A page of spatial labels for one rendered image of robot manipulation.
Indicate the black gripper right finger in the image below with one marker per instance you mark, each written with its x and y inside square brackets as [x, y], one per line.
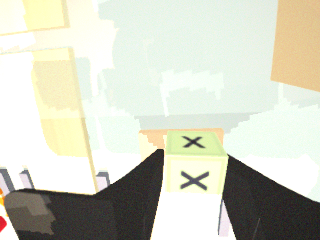
[259, 208]

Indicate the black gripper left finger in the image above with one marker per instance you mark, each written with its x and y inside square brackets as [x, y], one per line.
[125, 210]

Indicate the pale yellow cube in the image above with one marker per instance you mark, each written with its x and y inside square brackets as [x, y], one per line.
[195, 167]

